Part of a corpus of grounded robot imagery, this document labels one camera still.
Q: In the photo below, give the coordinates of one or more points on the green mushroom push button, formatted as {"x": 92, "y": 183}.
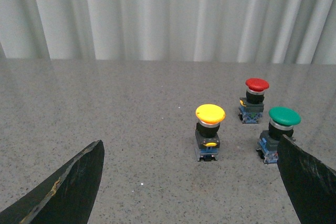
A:
{"x": 282, "y": 120}

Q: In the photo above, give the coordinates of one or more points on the yellow mushroom push button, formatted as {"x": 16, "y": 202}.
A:
{"x": 207, "y": 141}

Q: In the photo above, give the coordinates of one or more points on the white pleated curtain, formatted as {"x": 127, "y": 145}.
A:
{"x": 270, "y": 31}

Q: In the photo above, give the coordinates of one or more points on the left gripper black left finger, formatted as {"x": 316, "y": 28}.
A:
{"x": 66, "y": 196}

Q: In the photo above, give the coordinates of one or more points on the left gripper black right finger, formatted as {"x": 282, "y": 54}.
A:
{"x": 310, "y": 184}

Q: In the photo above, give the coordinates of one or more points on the red mushroom push button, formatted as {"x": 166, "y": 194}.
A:
{"x": 252, "y": 105}

